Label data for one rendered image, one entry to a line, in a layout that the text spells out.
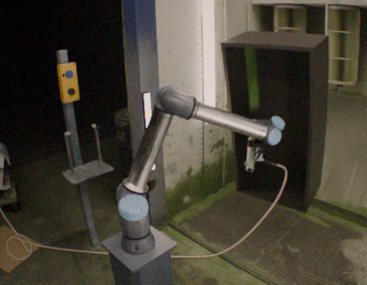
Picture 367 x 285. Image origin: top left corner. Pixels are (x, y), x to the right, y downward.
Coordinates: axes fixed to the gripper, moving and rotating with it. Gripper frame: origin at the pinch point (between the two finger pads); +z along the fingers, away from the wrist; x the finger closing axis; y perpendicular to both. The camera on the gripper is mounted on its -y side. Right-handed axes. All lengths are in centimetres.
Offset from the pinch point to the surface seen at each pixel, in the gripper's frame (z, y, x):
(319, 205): 71, 97, 31
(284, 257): 62, 53, -37
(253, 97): -10, -6, 53
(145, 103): 2, -83, 25
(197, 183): 90, -25, 33
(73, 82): -17, -130, 6
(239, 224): 89, 21, 0
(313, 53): -81, 5, 10
